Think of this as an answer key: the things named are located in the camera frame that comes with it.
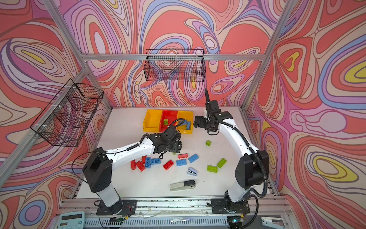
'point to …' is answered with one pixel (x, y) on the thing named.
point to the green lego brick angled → (221, 162)
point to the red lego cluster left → (140, 165)
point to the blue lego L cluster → (148, 161)
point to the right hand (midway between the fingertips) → (201, 127)
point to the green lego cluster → (166, 121)
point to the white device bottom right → (273, 222)
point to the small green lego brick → (208, 143)
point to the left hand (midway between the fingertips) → (176, 144)
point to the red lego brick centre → (168, 165)
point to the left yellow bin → (152, 120)
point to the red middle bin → (171, 115)
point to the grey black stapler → (187, 184)
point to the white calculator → (72, 220)
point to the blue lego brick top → (188, 125)
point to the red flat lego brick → (182, 155)
